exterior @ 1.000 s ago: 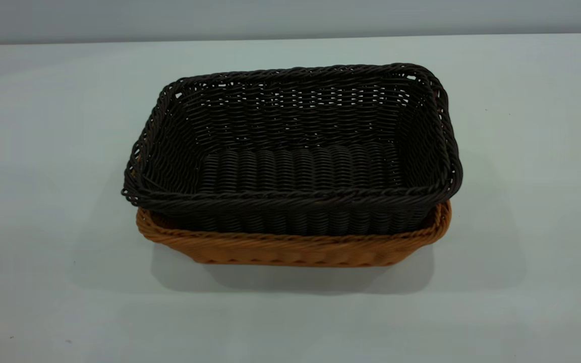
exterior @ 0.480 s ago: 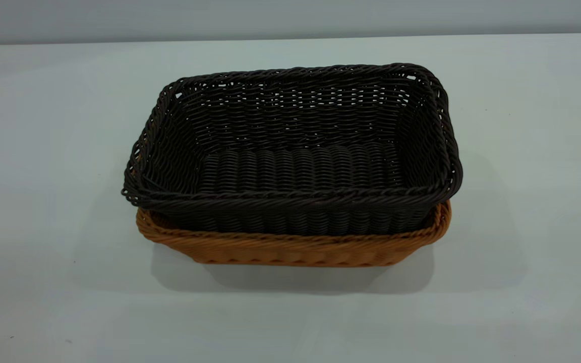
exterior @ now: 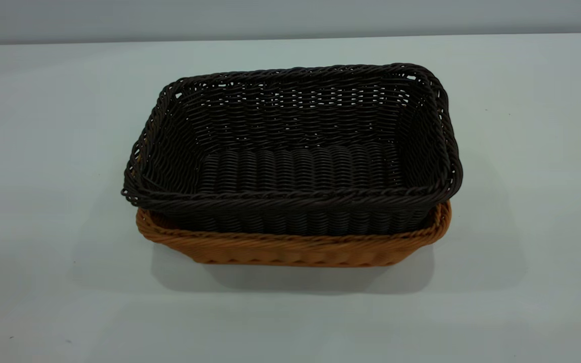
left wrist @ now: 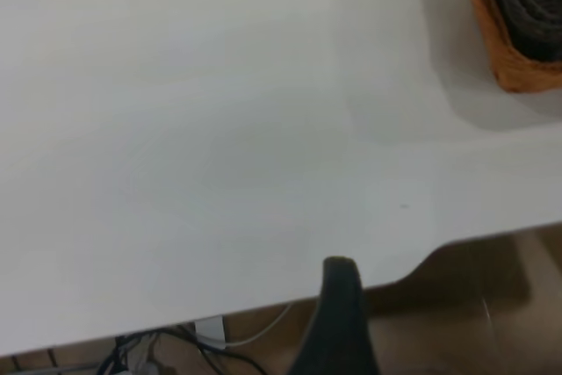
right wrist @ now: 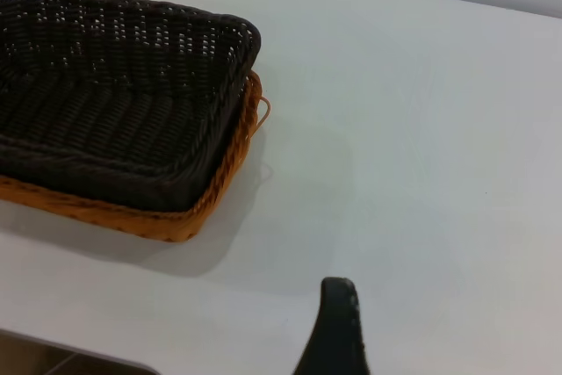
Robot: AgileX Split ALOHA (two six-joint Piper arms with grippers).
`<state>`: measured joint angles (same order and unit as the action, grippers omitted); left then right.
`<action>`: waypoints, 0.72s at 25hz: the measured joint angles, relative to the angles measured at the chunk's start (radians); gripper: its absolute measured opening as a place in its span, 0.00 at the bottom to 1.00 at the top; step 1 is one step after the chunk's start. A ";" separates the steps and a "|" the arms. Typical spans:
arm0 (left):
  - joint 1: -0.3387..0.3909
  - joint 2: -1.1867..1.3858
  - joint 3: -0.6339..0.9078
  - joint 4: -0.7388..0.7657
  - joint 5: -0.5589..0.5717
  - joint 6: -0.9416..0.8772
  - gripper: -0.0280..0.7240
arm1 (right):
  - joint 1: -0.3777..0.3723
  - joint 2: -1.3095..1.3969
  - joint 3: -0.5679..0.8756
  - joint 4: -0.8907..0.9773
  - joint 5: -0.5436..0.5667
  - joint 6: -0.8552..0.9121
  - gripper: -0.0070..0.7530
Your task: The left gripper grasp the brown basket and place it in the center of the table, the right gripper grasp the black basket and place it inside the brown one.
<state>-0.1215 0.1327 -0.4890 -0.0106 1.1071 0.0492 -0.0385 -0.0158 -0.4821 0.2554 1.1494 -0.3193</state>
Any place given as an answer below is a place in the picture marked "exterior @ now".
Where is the light brown wicker basket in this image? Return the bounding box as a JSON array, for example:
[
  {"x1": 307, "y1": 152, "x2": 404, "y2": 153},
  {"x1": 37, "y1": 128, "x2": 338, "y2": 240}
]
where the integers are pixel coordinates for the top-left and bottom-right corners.
[{"x1": 135, "y1": 201, "x2": 452, "y2": 268}]

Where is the dark brown wicker basket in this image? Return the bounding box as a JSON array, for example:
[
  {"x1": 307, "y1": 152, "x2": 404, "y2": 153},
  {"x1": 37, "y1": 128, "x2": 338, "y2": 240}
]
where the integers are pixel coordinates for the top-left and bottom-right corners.
[{"x1": 121, "y1": 63, "x2": 463, "y2": 236}]

